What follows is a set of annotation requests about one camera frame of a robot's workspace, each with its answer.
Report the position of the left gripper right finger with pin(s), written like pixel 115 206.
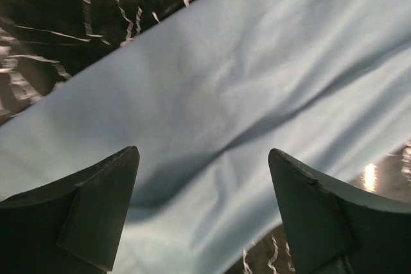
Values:
pixel 334 227

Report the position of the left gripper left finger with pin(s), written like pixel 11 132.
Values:
pixel 71 225

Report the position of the grey-blue t shirt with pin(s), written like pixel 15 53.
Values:
pixel 201 90

